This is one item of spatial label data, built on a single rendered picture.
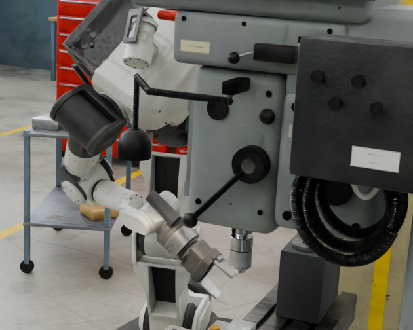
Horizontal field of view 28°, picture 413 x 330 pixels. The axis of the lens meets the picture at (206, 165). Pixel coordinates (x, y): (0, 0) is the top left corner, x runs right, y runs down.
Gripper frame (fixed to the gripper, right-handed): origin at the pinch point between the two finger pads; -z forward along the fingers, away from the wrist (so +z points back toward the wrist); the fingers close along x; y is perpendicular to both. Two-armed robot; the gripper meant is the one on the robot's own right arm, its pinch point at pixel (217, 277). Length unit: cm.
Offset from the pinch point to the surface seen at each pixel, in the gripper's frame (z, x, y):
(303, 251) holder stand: -10.1, 4.8, 22.2
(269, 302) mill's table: -12.3, -17.2, 19.5
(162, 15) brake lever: 44, 51, 1
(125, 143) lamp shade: 29, 38, -21
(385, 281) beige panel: -36, -86, 123
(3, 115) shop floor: 358, -544, 349
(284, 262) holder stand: -8.5, 0.7, 18.6
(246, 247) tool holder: -3.6, 34.9, -15.1
